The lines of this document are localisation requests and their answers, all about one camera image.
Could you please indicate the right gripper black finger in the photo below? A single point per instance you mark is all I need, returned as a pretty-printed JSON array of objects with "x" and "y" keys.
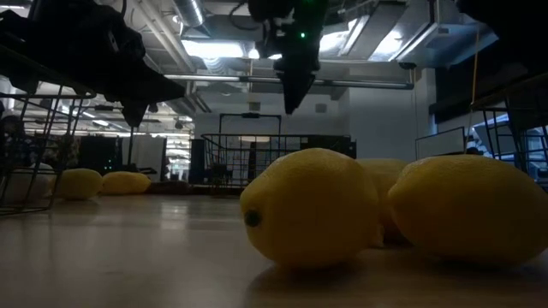
[{"x": 295, "y": 90}]

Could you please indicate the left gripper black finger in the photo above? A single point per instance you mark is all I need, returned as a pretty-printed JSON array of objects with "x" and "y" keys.
[
  {"x": 150, "y": 87},
  {"x": 133, "y": 113}
]

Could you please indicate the white partition panel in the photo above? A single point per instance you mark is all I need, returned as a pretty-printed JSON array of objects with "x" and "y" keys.
[{"x": 147, "y": 154}]

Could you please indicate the bright ceiling light panel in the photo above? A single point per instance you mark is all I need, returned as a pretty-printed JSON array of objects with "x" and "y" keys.
[
  {"x": 212, "y": 49},
  {"x": 253, "y": 53}
]

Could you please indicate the black server cabinet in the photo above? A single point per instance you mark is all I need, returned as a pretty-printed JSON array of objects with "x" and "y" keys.
[{"x": 98, "y": 154}]

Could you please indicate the long grey ceiling pipe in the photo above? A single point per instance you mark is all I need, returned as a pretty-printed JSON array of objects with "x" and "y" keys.
[{"x": 214, "y": 78}]

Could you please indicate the person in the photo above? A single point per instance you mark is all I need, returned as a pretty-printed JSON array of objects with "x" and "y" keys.
[{"x": 10, "y": 128}]

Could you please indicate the framed whiteboard panel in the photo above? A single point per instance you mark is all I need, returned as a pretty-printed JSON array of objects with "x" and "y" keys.
[{"x": 441, "y": 143}]

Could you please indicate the square wall vent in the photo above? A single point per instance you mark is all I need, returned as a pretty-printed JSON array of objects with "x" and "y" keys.
[{"x": 321, "y": 108}]

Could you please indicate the small wall sign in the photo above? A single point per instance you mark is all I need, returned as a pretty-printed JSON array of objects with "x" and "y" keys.
[{"x": 254, "y": 106}]

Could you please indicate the black rectangular frame stand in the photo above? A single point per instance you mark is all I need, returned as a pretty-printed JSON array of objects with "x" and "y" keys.
[{"x": 250, "y": 115}]

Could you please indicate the round silver air duct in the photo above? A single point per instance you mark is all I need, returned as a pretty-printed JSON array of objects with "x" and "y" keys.
[{"x": 188, "y": 12}]

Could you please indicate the black security camera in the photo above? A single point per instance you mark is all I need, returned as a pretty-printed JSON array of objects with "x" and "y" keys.
[{"x": 406, "y": 65}]

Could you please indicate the large rectangular metal duct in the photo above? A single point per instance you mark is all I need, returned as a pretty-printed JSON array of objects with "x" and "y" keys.
[{"x": 411, "y": 38}]

